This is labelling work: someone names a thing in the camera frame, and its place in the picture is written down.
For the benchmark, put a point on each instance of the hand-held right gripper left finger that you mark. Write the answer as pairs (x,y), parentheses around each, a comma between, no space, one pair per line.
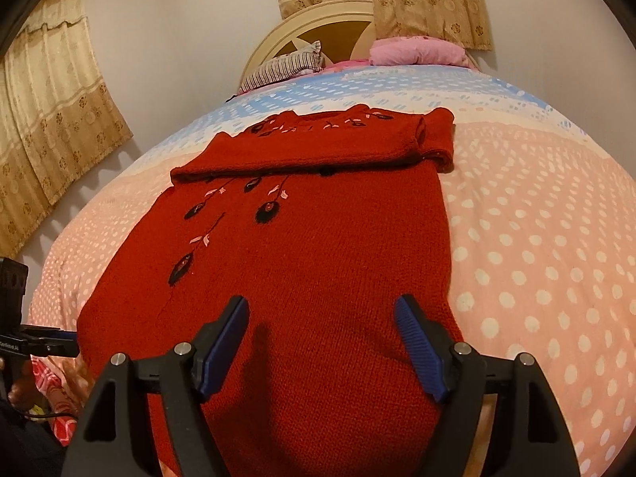
(223,350)

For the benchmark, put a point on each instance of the cream wooden headboard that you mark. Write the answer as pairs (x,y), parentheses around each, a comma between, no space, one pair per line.
(318,20)

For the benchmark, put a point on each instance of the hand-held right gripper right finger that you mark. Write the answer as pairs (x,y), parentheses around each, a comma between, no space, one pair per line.
(422,353)

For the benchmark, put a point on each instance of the striped pillow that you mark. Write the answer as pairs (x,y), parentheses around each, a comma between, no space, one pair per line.
(283,67)

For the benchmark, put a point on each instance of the red embroidered knit sweater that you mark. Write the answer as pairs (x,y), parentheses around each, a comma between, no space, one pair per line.
(323,258)

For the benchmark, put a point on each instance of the wide beige floral curtain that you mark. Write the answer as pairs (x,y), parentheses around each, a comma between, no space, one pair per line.
(54,109)

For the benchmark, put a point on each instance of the pink under sheet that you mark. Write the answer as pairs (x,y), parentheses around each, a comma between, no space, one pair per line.
(348,64)

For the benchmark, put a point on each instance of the long beige floral curtain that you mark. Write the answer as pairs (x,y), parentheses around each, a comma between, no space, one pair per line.
(432,5)

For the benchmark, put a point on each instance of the polka-dot bed sheet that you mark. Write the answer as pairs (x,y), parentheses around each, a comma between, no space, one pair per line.
(536,208)

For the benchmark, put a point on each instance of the person's left hand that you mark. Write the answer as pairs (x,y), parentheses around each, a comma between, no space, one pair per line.
(22,391)

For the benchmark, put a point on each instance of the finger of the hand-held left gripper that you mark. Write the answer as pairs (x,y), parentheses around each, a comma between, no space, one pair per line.
(54,343)

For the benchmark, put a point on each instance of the pink pillow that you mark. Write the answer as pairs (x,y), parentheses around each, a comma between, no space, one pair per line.
(417,52)

